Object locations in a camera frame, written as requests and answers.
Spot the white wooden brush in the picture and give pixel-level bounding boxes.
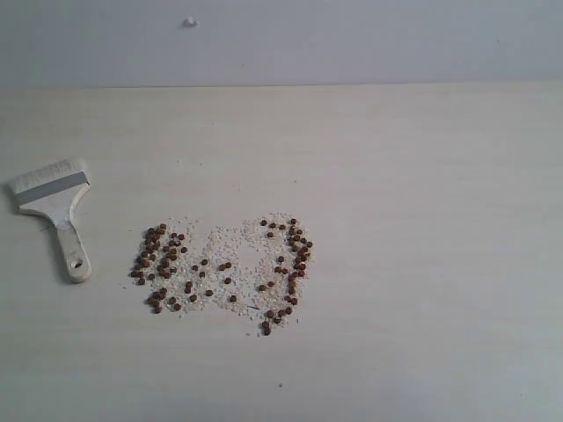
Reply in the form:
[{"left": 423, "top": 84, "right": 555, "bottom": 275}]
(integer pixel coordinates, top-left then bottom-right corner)
[{"left": 8, "top": 158, "right": 92, "bottom": 284}]

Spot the brown beans and rice pile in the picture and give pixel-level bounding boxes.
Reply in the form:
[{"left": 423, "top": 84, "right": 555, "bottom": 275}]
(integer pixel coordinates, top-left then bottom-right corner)
[{"left": 119, "top": 212, "right": 316, "bottom": 336}]

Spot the white wall plug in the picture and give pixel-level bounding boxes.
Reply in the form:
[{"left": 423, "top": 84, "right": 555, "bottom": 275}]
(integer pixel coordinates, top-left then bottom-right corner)
[{"left": 182, "top": 17, "right": 199, "bottom": 28}]

